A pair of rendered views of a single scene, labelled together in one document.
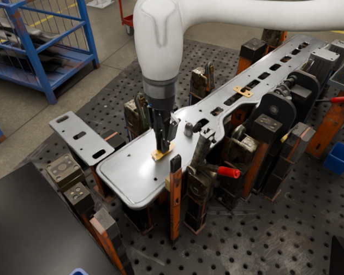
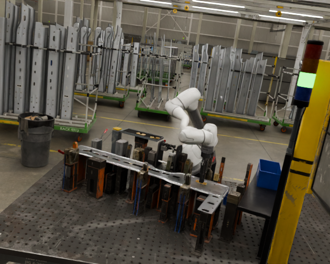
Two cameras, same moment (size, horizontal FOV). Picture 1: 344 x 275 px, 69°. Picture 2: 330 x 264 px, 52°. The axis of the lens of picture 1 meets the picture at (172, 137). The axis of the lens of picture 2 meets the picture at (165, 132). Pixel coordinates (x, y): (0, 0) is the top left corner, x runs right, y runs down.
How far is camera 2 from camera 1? 2.73 m
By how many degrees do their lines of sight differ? 94
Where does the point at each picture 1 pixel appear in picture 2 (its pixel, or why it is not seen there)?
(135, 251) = not seen: hidden behind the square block
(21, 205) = (254, 202)
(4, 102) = not seen: outside the picture
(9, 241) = (264, 200)
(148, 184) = (218, 185)
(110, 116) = (144, 251)
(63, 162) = (232, 193)
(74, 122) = (204, 206)
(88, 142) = (212, 200)
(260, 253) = not seen: hidden behind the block
